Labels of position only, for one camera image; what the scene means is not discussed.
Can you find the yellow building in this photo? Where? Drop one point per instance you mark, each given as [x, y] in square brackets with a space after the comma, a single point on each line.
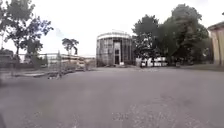
[218, 45]

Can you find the group of large dark trees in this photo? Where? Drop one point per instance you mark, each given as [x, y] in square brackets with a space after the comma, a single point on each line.
[180, 36]

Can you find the round glass building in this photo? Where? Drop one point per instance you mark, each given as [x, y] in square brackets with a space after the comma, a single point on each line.
[114, 48]

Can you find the tall thin pine tree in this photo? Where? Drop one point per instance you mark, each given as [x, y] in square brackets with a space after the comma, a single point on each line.
[70, 44]

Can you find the leafy tree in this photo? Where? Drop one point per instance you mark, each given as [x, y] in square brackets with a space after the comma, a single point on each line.
[25, 28]

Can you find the grey asphalt ground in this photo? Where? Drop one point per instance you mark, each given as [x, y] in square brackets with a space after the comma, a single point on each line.
[126, 96]

